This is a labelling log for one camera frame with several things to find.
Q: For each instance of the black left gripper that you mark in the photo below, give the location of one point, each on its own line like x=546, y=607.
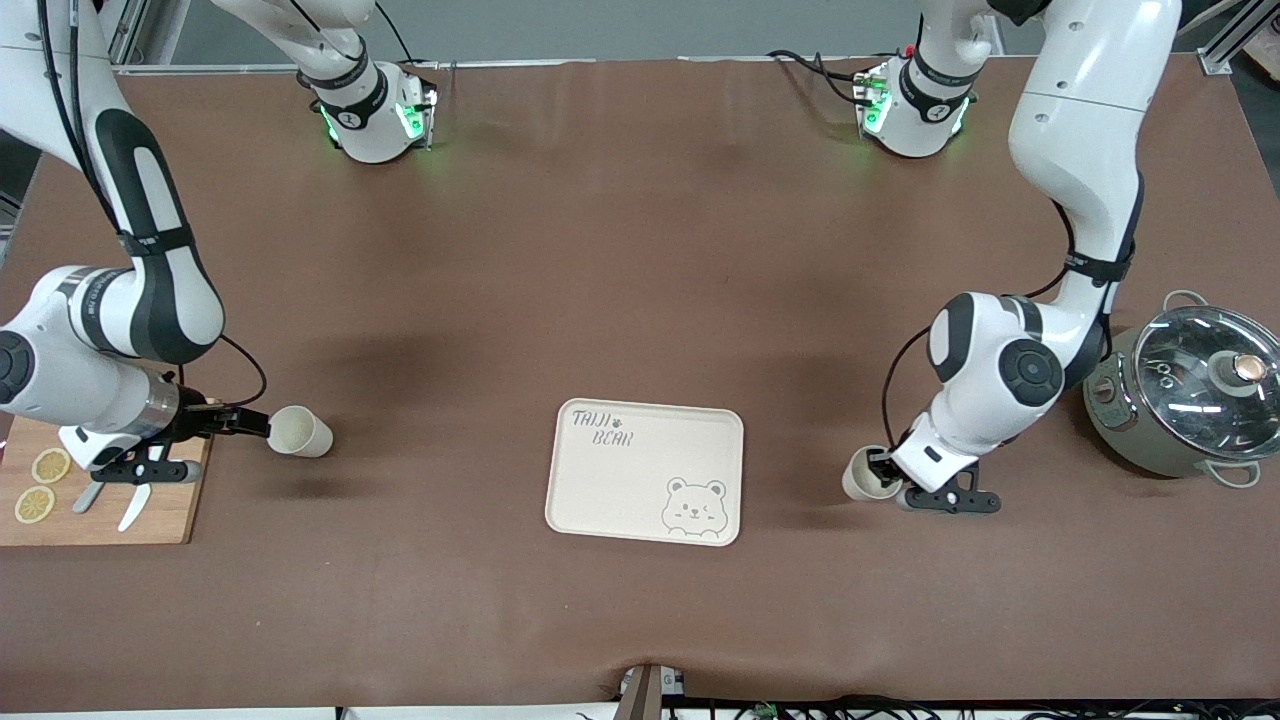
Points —
x=884, y=464

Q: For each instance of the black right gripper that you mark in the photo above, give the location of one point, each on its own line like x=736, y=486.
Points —
x=197, y=421

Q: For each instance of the white plastic cup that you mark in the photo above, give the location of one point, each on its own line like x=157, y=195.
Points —
x=305, y=432
x=858, y=480

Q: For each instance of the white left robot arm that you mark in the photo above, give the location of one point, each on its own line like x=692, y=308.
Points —
x=1080, y=130

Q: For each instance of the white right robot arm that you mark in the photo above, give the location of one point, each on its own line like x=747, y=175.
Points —
x=70, y=385

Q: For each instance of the cream tray with bear print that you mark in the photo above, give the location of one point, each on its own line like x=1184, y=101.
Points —
x=610, y=490

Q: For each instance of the bamboo cutting board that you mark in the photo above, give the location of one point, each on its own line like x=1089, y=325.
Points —
x=170, y=510

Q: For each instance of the white plastic knife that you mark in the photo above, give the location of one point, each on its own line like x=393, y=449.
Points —
x=133, y=512

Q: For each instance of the grey-blue plastic knife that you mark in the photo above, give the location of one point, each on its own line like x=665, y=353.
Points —
x=88, y=498

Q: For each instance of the yellow lemon slice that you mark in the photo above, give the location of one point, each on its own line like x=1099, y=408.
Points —
x=34, y=504
x=51, y=465

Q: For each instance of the grey-green electric cooking pot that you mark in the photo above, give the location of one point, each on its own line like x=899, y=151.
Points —
x=1115, y=430

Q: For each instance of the glass pot lid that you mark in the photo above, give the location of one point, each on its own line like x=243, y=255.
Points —
x=1190, y=380

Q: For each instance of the metal table clamp bracket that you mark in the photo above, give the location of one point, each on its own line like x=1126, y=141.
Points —
x=645, y=695

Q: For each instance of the aluminium frame profile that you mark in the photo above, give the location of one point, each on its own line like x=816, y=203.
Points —
x=1235, y=35
x=140, y=30

